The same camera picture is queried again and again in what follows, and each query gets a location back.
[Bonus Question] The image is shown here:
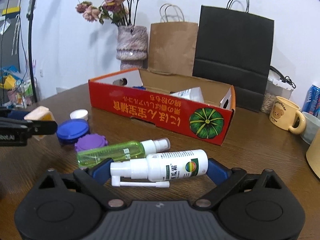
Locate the green spray bottle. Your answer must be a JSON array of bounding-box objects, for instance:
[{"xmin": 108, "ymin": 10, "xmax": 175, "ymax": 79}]
[{"xmin": 76, "ymin": 138, "xmax": 170, "ymax": 168}]

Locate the white nasal spray bottle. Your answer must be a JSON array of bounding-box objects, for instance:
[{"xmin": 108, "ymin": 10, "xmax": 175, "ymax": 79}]
[{"xmin": 110, "ymin": 150, "xmax": 208, "ymax": 188}]

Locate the white medicine box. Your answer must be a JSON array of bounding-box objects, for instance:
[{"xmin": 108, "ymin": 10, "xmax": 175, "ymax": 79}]
[{"xmin": 170, "ymin": 87, "xmax": 204, "ymax": 103}]

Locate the blue toothed cap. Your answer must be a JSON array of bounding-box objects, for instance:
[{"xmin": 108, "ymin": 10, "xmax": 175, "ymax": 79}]
[{"xmin": 132, "ymin": 86, "xmax": 146, "ymax": 90}]

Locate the large blue jar lid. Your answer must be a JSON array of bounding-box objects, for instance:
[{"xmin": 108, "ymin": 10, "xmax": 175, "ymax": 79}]
[{"xmin": 56, "ymin": 119, "xmax": 90, "ymax": 145}]

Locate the purple toothed cap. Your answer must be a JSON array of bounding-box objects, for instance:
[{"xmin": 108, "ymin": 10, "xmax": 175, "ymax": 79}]
[{"xmin": 74, "ymin": 134, "xmax": 108, "ymax": 152}]

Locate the small white cap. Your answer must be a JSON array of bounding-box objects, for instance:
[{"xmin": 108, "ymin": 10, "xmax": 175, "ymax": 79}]
[{"xmin": 69, "ymin": 109, "xmax": 88, "ymax": 121}]

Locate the red pumpkin cardboard box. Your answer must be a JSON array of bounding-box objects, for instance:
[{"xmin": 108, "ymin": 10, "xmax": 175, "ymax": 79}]
[{"xmin": 88, "ymin": 68, "xmax": 235, "ymax": 145}]

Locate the black light stand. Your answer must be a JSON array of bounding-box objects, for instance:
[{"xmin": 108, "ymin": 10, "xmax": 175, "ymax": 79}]
[{"xmin": 27, "ymin": 0, "xmax": 38, "ymax": 103}]

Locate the yellow bear mug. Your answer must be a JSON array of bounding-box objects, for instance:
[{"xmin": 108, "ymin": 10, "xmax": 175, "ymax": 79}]
[{"xmin": 269, "ymin": 96, "xmax": 306, "ymax": 134}]

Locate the cream thermos jug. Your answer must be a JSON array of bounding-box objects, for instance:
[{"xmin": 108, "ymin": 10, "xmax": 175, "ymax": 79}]
[{"xmin": 305, "ymin": 130, "xmax": 320, "ymax": 179}]

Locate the pale green cup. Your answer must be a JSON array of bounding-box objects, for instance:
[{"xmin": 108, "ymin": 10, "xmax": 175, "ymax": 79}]
[{"xmin": 300, "ymin": 112, "xmax": 320, "ymax": 145}]

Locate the clear food storage container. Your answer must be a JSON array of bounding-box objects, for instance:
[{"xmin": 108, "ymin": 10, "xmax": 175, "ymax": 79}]
[{"xmin": 260, "ymin": 66, "xmax": 296, "ymax": 114}]

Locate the blue soda can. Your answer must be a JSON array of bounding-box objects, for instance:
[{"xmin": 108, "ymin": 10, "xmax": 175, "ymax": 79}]
[{"xmin": 302, "ymin": 85, "xmax": 320, "ymax": 117}]

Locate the pink textured vase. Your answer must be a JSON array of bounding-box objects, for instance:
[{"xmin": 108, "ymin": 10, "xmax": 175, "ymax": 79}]
[{"xmin": 116, "ymin": 25, "xmax": 148, "ymax": 70}]

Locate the black paper bag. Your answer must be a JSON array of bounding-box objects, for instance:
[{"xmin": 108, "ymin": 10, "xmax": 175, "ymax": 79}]
[{"xmin": 193, "ymin": 0, "xmax": 274, "ymax": 112}]

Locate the brown paper bag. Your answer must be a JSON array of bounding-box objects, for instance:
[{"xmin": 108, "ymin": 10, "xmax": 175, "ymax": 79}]
[{"xmin": 148, "ymin": 3, "xmax": 199, "ymax": 76}]

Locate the dried pink rose bouquet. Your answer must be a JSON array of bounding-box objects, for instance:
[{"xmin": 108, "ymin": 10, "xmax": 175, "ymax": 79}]
[{"xmin": 75, "ymin": 0, "xmax": 140, "ymax": 27}]

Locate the black cable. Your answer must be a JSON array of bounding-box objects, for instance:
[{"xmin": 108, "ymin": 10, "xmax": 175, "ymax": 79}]
[{"xmin": 269, "ymin": 65, "xmax": 297, "ymax": 90}]

